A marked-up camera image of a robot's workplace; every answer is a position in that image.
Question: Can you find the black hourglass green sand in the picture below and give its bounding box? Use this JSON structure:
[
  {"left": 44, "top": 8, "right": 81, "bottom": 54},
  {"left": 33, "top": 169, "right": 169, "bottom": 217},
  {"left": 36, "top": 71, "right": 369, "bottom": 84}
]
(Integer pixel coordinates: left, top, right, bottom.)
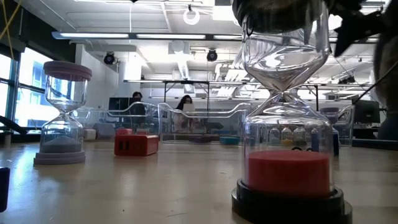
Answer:
[{"left": 294, "top": 126, "right": 306, "bottom": 144}]

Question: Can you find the orange sand hourglass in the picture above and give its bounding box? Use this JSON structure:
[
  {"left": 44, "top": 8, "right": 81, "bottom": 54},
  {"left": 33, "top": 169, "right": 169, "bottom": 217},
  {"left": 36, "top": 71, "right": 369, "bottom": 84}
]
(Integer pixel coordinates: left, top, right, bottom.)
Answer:
[{"left": 282, "top": 126, "right": 295, "bottom": 146}]

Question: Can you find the lavender cube charger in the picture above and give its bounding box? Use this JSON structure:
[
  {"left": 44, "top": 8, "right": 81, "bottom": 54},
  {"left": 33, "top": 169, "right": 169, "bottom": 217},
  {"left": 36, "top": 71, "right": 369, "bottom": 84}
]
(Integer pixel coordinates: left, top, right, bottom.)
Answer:
[{"left": 93, "top": 123, "right": 116, "bottom": 140}]

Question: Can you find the teal sand hourglass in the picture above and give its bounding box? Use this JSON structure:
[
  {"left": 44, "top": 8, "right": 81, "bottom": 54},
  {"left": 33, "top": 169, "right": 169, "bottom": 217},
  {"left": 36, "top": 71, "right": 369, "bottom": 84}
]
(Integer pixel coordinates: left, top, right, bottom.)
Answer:
[{"left": 269, "top": 126, "right": 281, "bottom": 146}]

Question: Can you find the small white cube charger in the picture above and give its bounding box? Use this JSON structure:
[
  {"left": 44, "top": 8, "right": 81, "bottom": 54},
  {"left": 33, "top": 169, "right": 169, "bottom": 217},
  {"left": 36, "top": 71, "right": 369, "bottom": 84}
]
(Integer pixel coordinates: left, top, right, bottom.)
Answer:
[{"left": 83, "top": 129, "right": 98, "bottom": 141}]

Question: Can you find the red rectangular power block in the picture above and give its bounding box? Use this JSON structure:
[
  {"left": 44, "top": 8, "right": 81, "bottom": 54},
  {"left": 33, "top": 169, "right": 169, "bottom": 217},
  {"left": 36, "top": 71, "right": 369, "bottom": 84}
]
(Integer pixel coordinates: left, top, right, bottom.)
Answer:
[{"left": 113, "top": 134, "right": 160, "bottom": 157}]

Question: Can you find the purple rectangular block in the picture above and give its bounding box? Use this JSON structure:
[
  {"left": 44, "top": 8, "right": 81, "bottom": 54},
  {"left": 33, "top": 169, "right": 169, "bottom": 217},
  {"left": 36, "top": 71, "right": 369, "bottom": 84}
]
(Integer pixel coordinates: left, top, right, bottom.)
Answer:
[{"left": 189, "top": 136, "right": 214, "bottom": 144}]

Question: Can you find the teal rectangular block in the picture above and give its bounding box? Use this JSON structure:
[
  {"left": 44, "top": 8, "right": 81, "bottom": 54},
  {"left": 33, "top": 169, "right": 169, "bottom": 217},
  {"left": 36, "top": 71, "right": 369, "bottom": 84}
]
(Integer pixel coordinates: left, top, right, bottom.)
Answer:
[{"left": 219, "top": 136, "right": 240, "bottom": 146}]

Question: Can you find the long ceiling light strip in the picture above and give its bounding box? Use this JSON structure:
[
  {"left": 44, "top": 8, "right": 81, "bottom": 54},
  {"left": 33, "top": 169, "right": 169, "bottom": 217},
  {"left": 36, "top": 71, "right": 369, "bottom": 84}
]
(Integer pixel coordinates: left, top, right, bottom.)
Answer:
[{"left": 51, "top": 30, "right": 382, "bottom": 44}]

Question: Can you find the black computer monitor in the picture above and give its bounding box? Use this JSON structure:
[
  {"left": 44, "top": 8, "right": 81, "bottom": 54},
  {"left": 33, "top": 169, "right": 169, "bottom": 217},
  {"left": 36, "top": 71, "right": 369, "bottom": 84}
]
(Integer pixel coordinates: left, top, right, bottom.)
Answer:
[
  {"left": 353, "top": 98, "right": 381, "bottom": 124},
  {"left": 108, "top": 96, "right": 133, "bottom": 113}
]

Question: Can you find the person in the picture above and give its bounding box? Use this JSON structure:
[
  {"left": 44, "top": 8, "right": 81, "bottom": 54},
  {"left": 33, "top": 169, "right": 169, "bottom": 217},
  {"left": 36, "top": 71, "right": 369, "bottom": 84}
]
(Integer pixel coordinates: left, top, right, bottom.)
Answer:
[
  {"left": 130, "top": 91, "right": 147, "bottom": 125},
  {"left": 174, "top": 95, "right": 203, "bottom": 133}
]

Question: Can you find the clear plastic bin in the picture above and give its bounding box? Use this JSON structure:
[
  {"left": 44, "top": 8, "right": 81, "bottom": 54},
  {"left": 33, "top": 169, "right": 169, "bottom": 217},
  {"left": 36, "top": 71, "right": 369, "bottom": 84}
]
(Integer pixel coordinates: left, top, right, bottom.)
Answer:
[
  {"left": 73, "top": 101, "right": 161, "bottom": 144},
  {"left": 245, "top": 104, "right": 356, "bottom": 147},
  {"left": 157, "top": 102, "right": 251, "bottom": 146}
]

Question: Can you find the black metal background rack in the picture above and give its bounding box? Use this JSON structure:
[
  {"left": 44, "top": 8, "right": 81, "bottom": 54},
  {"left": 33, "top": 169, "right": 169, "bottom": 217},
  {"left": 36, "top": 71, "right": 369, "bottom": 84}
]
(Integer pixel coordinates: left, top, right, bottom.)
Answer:
[{"left": 123, "top": 79, "right": 377, "bottom": 113}]

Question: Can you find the dark background desk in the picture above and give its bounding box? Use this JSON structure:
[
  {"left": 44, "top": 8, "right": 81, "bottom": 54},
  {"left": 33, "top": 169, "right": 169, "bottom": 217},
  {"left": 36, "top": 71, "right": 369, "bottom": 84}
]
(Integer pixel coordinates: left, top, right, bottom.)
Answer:
[{"left": 353, "top": 123, "right": 389, "bottom": 151}]

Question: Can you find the blue flat bar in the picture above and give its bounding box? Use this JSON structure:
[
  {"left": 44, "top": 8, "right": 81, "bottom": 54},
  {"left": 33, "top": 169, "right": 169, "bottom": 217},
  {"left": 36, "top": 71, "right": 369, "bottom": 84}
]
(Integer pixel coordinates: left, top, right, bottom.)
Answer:
[{"left": 332, "top": 129, "right": 340, "bottom": 156}]

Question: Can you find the large room window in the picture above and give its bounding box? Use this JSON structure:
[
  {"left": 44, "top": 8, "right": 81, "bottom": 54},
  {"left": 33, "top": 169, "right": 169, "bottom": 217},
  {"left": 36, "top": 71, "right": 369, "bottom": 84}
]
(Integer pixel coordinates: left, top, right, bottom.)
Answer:
[{"left": 0, "top": 46, "right": 77, "bottom": 133}]

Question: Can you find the black hourglass red sand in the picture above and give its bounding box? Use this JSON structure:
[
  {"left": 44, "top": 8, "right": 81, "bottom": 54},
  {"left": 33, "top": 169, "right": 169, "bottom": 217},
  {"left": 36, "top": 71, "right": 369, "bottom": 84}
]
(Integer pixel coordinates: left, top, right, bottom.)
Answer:
[{"left": 231, "top": 0, "right": 353, "bottom": 224}]

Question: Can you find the black curved bar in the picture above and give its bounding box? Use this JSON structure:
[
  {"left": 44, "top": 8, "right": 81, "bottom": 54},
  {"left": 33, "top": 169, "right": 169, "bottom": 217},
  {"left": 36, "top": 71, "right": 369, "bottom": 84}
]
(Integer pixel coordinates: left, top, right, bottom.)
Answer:
[{"left": 0, "top": 115, "right": 27, "bottom": 135}]

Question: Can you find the white ceiling ring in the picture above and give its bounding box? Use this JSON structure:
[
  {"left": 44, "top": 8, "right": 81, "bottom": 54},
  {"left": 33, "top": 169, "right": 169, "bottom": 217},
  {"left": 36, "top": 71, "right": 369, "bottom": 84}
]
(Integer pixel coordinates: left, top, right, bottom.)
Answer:
[{"left": 182, "top": 7, "right": 201, "bottom": 26}]

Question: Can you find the black hanging robot cable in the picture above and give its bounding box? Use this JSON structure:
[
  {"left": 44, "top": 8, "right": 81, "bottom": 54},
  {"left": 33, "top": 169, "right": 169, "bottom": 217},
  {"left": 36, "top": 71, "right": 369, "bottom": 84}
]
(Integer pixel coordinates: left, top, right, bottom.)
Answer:
[{"left": 353, "top": 60, "right": 398, "bottom": 105}]

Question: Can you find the white ceiling duct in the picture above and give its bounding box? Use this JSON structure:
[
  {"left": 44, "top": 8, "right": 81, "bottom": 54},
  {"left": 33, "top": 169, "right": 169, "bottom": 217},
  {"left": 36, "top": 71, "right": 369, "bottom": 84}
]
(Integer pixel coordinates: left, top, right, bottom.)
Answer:
[{"left": 169, "top": 40, "right": 195, "bottom": 80}]

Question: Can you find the yellow power cable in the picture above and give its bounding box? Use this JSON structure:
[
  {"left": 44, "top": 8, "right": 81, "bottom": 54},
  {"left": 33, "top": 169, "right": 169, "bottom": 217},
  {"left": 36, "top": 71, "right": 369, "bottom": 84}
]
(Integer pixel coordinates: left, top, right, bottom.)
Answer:
[{"left": 0, "top": 0, "right": 23, "bottom": 60}]

